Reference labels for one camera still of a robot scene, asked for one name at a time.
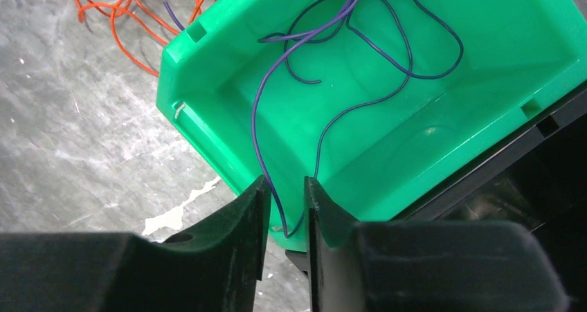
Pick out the black plastic bin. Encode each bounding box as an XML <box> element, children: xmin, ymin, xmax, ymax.
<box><xmin>287</xmin><ymin>84</ymin><xmax>586</xmax><ymax>311</ymax></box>

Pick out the green plastic bin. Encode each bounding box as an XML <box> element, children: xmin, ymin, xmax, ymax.
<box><xmin>156</xmin><ymin>0</ymin><xmax>586</xmax><ymax>251</ymax></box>

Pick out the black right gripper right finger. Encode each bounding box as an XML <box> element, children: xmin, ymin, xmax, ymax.
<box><xmin>304</xmin><ymin>177</ymin><xmax>570</xmax><ymax>311</ymax></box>

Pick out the orange cable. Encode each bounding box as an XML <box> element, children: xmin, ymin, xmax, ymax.
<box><xmin>69</xmin><ymin>0</ymin><xmax>231</xmax><ymax>78</ymax></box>

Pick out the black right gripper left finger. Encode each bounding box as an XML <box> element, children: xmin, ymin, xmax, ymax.
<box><xmin>1</xmin><ymin>176</ymin><xmax>271</xmax><ymax>311</ymax></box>

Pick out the purple cable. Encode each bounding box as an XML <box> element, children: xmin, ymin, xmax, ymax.
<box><xmin>163</xmin><ymin>0</ymin><xmax>465</xmax><ymax>239</ymax></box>

